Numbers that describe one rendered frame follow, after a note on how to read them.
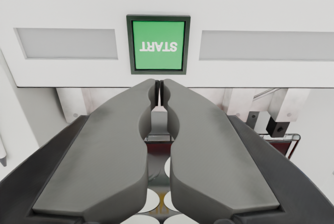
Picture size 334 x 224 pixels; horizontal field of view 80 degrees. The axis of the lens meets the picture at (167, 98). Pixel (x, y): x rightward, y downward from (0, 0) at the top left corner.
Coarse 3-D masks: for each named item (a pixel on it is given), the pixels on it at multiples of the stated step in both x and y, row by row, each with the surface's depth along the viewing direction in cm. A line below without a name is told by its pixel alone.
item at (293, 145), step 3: (294, 141) 35; (297, 141) 35; (291, 144) 36; (294, 144) 35; (297, 144) 35; (288, 147) 36; (291, 147) 36; (294, 147) 36; (288, 150) 36; (291, 150) 36; (294, 150) 36; (285, 153) 37; (288, 153) 37; (291, 153) 37; (288, 156) 37; (291, 156) 37
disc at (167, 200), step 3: (168, 192) 42; (168, 195) 43; (165, 198) 43; (168, 198) 44; (165, 201) 44; (168, 201) 44; (165, 204) 45; (168, 204) 45; (171, 204) 45; (168, 207) 45; (171, 207) 45; (174, 210) 46
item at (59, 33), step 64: (0, 0) 17; (64, 0) 17; (128, 0) 17; (192, 0) 17; (256, 0) 17; (320, 0) 18; (64, 64) 20; (128, 64) 20; (192, 64) 20; (256, 64) 21; (320, 64) 21
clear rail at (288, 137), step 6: (150, 138) 34; (156, 138) 34; (162, 138) 34; (168, 138) 34; (264, 138) 34; (270, 138) 34; (276, 138) 34; (282, 138) 34; (288, 138) 34; (294, 138) 35; (300, 138) 35
